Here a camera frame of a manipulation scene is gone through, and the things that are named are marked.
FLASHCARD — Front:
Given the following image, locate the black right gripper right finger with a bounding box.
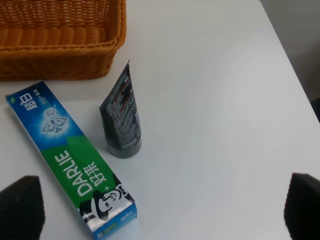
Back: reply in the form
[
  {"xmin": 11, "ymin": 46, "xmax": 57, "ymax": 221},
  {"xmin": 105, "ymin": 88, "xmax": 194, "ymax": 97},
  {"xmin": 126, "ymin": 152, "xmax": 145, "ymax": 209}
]
[{"xmin": 284, "ymin": 173, "xmax": 320, "ymax": 240}]

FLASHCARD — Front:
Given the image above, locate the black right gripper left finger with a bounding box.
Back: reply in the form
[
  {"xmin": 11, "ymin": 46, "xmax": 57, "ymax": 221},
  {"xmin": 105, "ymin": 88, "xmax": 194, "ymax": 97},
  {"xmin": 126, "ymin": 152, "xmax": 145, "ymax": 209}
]
[{"xmin": 0, "ymin": 175, "xmax": 46, "ymax": 240}]

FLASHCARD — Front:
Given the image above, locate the black squeeze tube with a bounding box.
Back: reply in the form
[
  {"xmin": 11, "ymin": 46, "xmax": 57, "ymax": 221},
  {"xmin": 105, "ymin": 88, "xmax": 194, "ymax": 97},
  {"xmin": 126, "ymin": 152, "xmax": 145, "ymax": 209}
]
[{"xmin": 99, "ymin": 63, "xmax": 142, "ymax": 159}]

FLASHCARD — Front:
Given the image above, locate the green blue toothpaste box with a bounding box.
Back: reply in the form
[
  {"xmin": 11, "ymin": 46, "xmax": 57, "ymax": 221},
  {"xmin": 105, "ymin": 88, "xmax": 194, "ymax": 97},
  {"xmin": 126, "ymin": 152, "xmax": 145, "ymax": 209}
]
[{"xmin": 5, "ymin": 81, "xmax": 138, "ymax": 240}]

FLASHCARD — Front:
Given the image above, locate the orange wicker basket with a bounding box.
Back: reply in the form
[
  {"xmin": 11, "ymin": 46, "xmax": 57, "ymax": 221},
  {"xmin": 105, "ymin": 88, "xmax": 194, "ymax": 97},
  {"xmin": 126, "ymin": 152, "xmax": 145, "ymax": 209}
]
[{"xmin": 0, "ymin": 0, "xmax": 127, "ymax": 82}]

